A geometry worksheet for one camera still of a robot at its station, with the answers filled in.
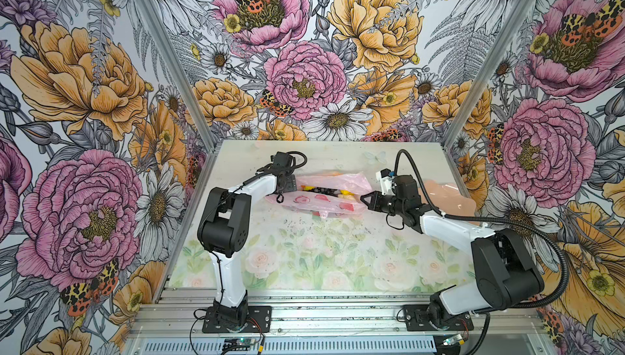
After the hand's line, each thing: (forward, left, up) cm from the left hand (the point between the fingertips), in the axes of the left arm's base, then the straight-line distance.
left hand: (279, 191), depth 100 cm
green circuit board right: (-50, -55, -4) cm, 74 cm away
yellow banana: (-2, -27, +1) cm, 27 cm away
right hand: (-10, -31, +7) cm, 33 cm away
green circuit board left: (-49, +6, -4) cm, 50 cm away
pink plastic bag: (-7, -18, +8) cm, 21 cm away
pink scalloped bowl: (-1, -70, -6) cm, 71 cm away
